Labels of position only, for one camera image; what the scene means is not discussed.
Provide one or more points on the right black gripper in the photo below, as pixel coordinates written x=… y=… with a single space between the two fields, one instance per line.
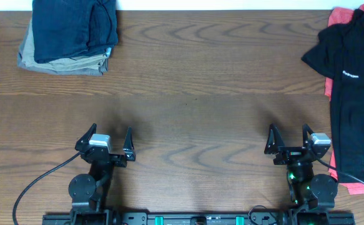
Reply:
x=288 y=153

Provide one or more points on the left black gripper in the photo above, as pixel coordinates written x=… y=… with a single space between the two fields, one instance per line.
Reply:
x=128 y=150

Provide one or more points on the black t-shirt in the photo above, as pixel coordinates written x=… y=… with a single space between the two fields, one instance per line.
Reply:
x=339 y=56

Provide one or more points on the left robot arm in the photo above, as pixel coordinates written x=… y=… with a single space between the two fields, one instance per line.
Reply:
x=89 y=191

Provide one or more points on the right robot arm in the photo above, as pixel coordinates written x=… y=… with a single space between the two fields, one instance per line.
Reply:
x=313 y=194

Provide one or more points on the red-orange t-shirt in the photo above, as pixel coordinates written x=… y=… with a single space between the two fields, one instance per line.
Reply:
x=343 y=16

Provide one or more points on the folded khaki garment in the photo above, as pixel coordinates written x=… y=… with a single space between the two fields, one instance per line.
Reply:
x=63 y=64

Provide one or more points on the folded grey garment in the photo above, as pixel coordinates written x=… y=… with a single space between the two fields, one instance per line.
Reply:
x=89 y=72

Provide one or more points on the folded navy blue garment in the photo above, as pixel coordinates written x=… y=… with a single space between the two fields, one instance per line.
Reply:
x=72 y=28

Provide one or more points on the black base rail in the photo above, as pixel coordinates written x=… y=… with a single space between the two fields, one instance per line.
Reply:
x=257 y=215

